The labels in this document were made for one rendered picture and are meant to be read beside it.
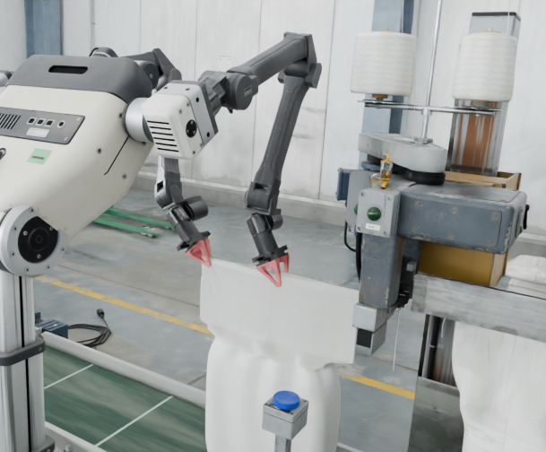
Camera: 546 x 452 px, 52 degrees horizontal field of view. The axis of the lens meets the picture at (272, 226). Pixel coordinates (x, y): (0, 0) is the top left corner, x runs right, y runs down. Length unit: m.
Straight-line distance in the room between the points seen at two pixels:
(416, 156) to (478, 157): 0.38
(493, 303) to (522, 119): 5.05
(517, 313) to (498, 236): 0.26
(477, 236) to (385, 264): 0.20
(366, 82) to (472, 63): 0.26
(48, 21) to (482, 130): 8.44
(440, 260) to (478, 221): 0.36
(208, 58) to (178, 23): 0.68
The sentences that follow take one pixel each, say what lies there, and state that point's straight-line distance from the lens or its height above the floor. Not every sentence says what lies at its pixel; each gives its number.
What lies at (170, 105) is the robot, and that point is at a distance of 1.09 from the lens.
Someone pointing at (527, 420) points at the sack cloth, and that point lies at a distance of 1.41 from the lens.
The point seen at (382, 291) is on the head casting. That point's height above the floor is 1.11.
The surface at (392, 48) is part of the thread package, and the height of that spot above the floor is 1.64.
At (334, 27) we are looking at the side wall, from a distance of 6.98.
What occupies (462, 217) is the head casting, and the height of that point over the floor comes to 1.30.
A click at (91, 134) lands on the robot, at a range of 1.18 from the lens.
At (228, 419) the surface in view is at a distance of 1.72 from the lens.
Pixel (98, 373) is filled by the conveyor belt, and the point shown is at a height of 0.38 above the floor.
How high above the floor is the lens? 1.51
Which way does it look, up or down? 13 degrees down
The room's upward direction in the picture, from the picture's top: 4 degrees clockwise
